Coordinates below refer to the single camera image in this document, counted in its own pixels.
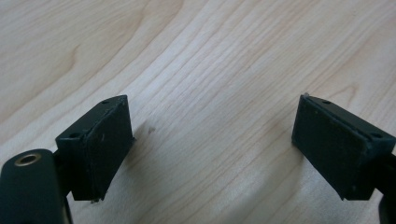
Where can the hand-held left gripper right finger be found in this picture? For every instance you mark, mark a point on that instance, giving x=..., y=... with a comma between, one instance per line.
x=333, y=146

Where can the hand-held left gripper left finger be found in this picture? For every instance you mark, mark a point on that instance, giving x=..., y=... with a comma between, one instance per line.
x=96, y=149

